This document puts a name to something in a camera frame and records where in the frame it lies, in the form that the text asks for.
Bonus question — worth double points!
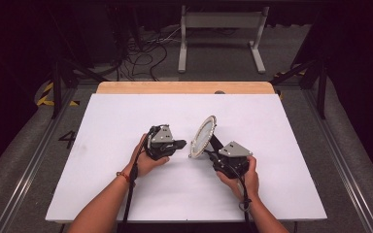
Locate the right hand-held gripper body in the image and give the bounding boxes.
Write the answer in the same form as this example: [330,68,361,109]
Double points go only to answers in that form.
[212,141,254,180]

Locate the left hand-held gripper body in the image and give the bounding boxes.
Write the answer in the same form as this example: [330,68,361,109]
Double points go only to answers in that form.
[144,124,180,161]

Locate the person's left hand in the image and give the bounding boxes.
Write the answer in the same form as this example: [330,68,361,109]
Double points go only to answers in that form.
[122,133,171,179]

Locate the person's right hand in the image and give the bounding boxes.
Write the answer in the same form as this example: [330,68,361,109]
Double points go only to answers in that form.
[216,155,260,201]

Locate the white table board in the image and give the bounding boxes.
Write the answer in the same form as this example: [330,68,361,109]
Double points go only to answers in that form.
[45,93,328,223]

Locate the wooden table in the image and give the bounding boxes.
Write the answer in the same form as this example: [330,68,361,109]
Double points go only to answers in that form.
[96,81,276,95]

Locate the black metal stand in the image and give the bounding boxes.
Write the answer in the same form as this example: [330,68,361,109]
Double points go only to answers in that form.
[50,57,109,119]
[269,57,330,120]

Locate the white metal stand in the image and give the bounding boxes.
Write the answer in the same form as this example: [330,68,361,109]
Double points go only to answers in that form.
[177,5,270,75]

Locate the yellow black floor tape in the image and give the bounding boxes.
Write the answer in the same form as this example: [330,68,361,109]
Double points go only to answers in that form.
[36,82,81,108]

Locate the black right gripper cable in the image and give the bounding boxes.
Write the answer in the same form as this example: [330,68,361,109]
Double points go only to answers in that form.
[221,161,254,233]

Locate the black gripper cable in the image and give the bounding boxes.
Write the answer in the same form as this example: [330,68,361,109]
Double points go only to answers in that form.
[118,126,156,233]
[221,161,254,233]

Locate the red bracelet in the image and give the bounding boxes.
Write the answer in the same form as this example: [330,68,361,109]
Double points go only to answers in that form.
[116,171,131,183]

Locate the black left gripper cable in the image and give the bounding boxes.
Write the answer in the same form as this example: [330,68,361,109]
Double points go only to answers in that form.
[118,126,156,233]

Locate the black floor cables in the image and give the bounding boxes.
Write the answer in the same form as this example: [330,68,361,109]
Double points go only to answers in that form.
[110,25,183,83]

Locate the aluminium floor rail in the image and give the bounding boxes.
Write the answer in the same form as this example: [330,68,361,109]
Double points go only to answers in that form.
[0,87,79,233]
[304,87,373,233]

